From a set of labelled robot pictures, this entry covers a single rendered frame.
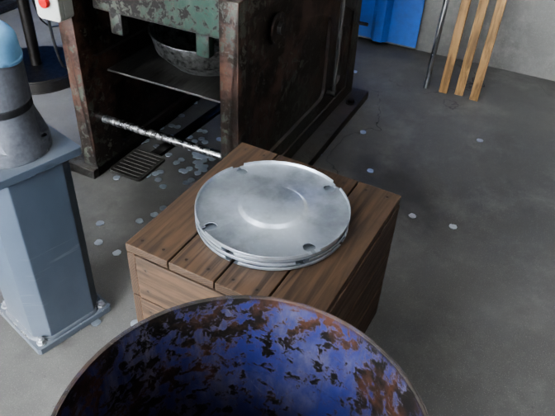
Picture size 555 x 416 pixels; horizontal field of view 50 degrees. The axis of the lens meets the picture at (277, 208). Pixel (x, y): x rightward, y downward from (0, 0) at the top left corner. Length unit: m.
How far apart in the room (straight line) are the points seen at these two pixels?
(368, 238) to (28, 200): 0.63
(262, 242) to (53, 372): 0.57
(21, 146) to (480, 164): 1.43
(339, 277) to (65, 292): 0.62
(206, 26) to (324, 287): 0.74
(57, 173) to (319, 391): 0.63
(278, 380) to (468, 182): 1.19
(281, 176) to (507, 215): 0.87
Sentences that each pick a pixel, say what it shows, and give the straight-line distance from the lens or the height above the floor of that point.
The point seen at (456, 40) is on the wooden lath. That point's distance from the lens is 2.40.
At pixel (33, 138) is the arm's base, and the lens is 1.15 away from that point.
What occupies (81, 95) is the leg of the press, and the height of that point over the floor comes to 0.27.
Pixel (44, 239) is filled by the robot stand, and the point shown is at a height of 0.28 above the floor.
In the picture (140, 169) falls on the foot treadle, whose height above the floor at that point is 0.16.
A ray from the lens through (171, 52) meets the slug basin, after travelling 1.67.
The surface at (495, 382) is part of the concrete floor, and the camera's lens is 1.41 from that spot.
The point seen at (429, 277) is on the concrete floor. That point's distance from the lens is 1.58.
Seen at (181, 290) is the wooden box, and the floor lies 0.29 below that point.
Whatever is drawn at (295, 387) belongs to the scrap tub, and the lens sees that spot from 0.92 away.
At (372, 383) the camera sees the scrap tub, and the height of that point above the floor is 0.42.
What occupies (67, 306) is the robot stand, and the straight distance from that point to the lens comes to 1.39.
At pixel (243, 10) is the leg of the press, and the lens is 1.37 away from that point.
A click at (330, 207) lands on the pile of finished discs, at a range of 1.12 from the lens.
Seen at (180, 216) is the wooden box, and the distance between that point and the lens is 1.14.
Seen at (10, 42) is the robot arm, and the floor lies 0.66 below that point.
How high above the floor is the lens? 1.07
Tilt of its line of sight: 38 degrees down
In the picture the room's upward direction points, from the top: 3 degrees clockwise
